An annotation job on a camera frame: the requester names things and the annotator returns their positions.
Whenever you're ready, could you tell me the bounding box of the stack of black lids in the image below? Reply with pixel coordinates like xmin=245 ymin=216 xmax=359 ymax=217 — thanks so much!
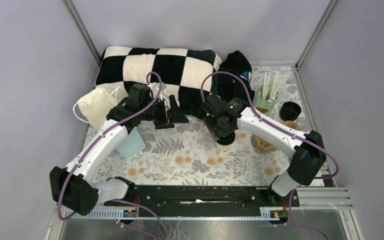
xmin=279 ymin=101 xmax=302 ymax=121

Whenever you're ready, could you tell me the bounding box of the floral table mat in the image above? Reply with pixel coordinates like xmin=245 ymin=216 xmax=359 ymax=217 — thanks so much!
xmin=76 ymin=65 xmax=325 ymax=188

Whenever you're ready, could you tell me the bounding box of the green straw holder cup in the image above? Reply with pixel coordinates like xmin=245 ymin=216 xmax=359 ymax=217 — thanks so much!
xmin=252 ymin=85 xmax=278 ymax=116

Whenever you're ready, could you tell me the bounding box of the white paper coffee cup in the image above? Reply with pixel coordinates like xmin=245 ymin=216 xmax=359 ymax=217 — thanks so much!
xmin=216 ymin=143 xmax=232 ymax=153

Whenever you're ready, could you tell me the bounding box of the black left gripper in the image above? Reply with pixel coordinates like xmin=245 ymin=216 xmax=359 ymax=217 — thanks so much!
xmin=139 ymin=94 xmax=189 ymax=129

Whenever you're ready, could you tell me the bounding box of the white paper bag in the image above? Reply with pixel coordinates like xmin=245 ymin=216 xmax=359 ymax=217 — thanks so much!
xmin=72 ymin=85 xmax=128 ymax=130

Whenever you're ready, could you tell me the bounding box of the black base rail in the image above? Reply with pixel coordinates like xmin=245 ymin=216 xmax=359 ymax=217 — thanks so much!
xmin=124 ymin=185 xmax=300 ymax=218

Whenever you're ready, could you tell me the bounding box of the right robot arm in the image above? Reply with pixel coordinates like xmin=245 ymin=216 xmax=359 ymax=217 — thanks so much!
xmin=201 ymin=94 xmax=327 ymax=206

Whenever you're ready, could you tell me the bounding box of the black cloth bundle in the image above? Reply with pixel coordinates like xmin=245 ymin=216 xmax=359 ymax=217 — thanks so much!
xmin=217 ymin=50 xmax=255 ymax=103

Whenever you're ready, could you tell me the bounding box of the brown cardboard cup carrier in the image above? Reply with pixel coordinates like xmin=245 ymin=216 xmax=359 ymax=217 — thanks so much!
xmin=252 ymin=120 xmax=303 ymax=153

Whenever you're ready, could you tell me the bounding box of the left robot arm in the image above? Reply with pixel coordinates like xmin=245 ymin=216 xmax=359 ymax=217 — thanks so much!
xmin=49 ymin=82 xmax=189 ymax=216

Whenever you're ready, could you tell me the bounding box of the black white checkered pillow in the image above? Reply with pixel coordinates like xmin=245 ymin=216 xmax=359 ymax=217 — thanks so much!
xmin=95 ymin=46 xmax=222 ymax=119

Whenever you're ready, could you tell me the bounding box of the light blue napkin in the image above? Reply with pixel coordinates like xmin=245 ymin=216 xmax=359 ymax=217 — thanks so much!
xmin=115 ymin=127 xmax=146 ymax=161

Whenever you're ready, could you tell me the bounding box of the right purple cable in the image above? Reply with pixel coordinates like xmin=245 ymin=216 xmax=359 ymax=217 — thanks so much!
xmin=200 ymin=71 xmax=341 ymax=240

